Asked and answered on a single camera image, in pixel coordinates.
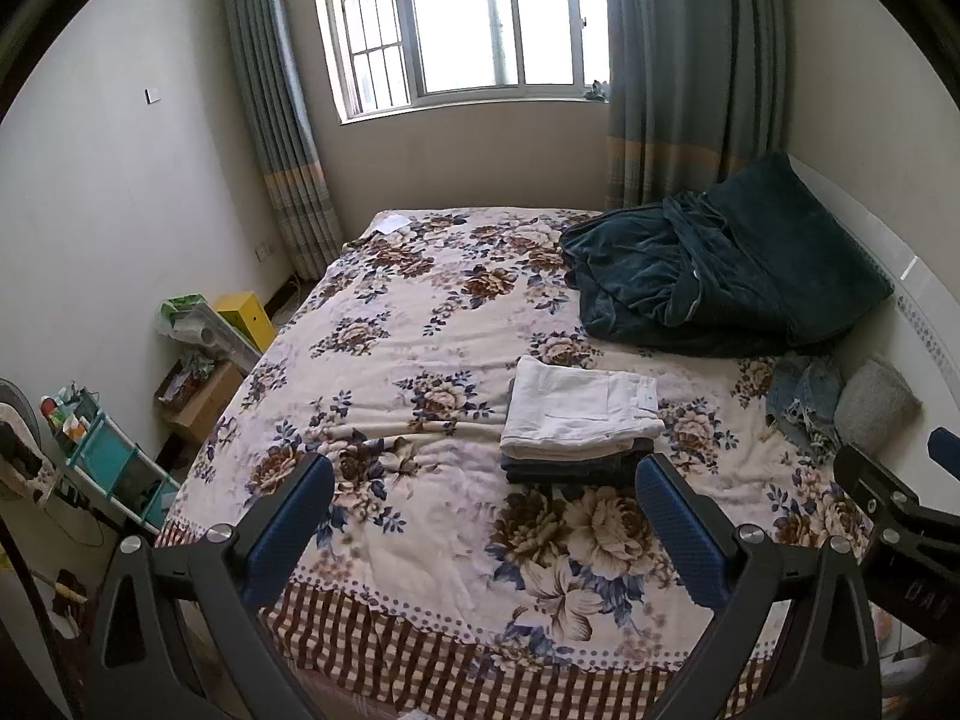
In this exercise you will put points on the grey pillow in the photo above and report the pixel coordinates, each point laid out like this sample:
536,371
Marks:
876,404

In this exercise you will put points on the left grey striped curtain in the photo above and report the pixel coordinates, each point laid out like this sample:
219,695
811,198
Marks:
275,110

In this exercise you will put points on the white headboard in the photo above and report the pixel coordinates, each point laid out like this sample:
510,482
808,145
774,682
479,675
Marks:
916,330

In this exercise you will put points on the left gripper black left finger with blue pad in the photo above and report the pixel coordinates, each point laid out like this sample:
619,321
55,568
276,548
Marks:
142,667

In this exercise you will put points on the window with metal bars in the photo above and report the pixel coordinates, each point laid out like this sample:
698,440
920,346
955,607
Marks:
390,55

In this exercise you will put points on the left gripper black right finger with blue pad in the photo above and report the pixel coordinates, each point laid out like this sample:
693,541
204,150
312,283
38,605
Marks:
826,658

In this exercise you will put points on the white plastic bag bundle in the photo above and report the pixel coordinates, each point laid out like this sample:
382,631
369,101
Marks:
190,320

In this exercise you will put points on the floral bed blanket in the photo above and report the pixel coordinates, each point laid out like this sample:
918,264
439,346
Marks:
437,585

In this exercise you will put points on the light blue denim shorts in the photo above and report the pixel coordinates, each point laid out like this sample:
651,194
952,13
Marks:
801,405

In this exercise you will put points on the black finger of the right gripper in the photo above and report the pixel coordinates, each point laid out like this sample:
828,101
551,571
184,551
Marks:
868,483

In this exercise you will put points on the dark teal crumpled blanket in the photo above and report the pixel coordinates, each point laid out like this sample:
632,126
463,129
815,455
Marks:
755,266

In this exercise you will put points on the grey striped curtain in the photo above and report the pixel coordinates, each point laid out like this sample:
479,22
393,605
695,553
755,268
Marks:
275,110
697,91

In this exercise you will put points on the cardboard box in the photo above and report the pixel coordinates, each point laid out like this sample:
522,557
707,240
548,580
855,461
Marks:
192,407

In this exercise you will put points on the right grey striped curtain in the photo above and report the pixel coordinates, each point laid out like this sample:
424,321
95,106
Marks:
697,91

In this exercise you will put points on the teal storage cart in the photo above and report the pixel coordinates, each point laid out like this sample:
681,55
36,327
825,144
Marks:
105,456

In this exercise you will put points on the folded dark blue pants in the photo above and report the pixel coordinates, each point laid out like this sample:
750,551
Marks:
611,470

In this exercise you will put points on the yellow box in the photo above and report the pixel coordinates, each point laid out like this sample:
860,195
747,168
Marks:
244,313

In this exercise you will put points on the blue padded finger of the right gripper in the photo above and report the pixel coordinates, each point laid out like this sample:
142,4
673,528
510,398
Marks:
944,449

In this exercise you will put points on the white pants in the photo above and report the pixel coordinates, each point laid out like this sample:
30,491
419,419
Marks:
569,414

